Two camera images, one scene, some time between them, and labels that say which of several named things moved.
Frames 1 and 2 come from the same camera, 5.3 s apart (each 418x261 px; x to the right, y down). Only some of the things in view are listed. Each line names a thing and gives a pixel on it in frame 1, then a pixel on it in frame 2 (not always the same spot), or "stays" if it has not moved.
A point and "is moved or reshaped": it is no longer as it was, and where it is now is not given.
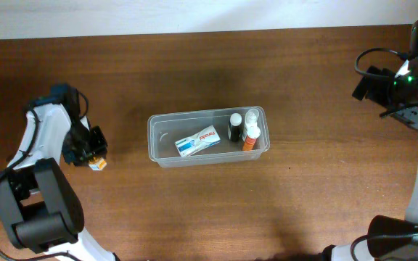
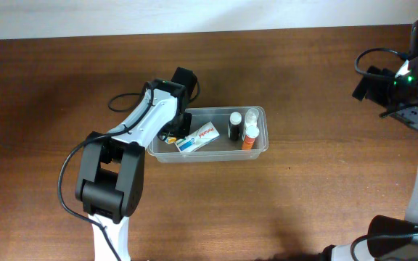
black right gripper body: (372, 87) stays
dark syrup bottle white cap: (235, 121) stays
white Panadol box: (199, 140) stays
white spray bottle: (251, 118) stays
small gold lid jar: (97, 163) is moved or reshaped
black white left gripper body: (93, 143) → (181, 125)
